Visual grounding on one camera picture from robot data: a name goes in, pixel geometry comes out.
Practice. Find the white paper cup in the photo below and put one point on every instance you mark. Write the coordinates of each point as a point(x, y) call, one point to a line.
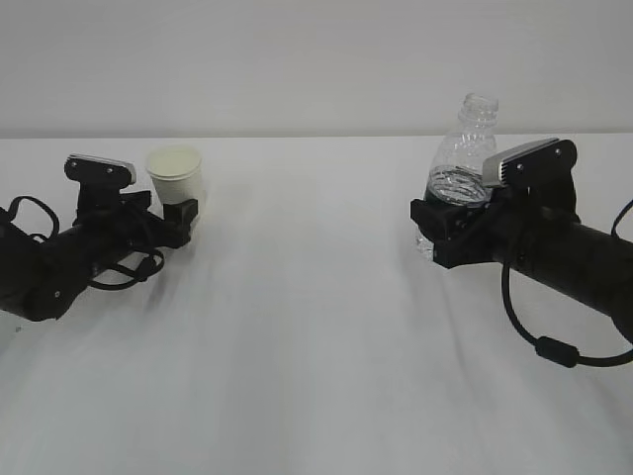
point(176, 174)

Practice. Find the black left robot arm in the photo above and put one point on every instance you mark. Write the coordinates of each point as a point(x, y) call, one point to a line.
point(41, 276)

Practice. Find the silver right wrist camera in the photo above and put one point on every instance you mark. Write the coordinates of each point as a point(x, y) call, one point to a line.
point(530, 164)

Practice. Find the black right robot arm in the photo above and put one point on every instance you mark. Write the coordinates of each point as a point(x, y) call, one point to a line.
point(589, 266)

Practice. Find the clear water bottle green label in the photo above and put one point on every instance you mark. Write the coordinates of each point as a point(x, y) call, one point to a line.
point(454, 182)

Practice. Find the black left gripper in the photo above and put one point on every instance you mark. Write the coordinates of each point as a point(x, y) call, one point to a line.
point(123, 222)

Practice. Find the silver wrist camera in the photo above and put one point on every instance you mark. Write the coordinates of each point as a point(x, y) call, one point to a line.
point(93, 170)
point(530, 164)

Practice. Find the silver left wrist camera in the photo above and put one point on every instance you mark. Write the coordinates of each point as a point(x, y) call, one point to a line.
point(93, 170)

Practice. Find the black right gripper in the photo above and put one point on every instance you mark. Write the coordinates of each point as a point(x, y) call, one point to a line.
point(461, 235)

